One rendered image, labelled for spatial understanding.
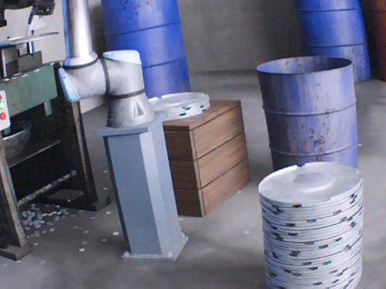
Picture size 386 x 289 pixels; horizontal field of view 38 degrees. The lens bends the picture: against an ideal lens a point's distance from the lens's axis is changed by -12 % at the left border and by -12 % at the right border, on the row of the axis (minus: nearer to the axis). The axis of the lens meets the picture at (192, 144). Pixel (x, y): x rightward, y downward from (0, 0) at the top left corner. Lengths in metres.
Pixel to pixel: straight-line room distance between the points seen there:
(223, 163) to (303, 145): 0.32
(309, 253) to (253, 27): 3.99
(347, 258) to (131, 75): 0.86
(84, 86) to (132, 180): 0.33
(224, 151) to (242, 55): 3.10
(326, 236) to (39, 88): 1.34
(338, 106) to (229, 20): 3.24
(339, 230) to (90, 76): 0.87
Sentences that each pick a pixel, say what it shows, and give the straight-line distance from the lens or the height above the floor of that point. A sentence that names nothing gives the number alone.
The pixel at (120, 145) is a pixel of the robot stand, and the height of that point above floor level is 0.40.
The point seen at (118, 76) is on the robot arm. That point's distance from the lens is 1.85.
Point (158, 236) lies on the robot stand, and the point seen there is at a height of 0.09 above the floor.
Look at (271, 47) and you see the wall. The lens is 5.31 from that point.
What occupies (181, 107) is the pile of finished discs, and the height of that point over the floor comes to 0.39.
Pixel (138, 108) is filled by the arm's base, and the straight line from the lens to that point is 1.87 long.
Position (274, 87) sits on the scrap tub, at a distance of 2.30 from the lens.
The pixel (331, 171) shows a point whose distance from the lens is 1.65.
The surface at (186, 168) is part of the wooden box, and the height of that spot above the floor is 0.19.
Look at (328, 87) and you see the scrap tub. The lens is 2.26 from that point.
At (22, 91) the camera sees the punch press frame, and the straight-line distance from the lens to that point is 2.29.
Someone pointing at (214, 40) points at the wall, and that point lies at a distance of 5.53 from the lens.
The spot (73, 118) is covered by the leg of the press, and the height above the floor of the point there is 0.40.
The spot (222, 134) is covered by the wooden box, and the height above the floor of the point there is 0.26.
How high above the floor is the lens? 0.86
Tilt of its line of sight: 15 degrees down
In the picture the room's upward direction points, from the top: 9 degrees counter-clockwise
